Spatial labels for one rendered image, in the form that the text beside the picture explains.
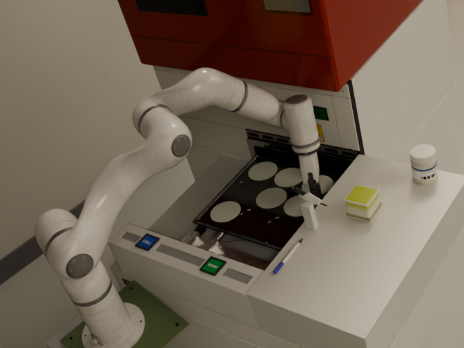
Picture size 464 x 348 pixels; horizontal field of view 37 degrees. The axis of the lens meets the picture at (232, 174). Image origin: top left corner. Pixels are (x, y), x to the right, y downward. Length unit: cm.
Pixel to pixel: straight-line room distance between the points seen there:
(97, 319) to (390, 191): 90
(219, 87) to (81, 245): 53
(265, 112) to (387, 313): 61
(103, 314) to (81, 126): 198
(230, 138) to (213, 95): 74
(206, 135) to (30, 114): 130
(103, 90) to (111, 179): 207
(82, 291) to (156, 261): 26
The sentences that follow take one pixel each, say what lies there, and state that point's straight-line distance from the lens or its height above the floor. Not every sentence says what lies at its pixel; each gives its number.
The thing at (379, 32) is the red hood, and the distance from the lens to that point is 218.
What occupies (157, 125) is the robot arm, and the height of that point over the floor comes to 141.
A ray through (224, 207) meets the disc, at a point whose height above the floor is 90.
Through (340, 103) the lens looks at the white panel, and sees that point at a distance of 210.
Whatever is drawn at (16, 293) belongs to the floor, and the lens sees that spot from 378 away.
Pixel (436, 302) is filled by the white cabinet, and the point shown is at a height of 71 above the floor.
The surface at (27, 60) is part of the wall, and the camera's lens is 356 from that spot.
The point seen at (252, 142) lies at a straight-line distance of 242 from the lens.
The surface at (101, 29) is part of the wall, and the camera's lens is 373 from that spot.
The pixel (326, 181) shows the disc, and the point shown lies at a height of 90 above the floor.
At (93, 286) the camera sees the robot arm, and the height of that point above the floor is 107.
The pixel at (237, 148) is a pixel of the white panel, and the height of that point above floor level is 87.
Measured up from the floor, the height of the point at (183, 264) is 96.
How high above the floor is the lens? 227
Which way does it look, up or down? 36 degrees down
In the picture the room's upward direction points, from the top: 18 degrees counter-clockwise
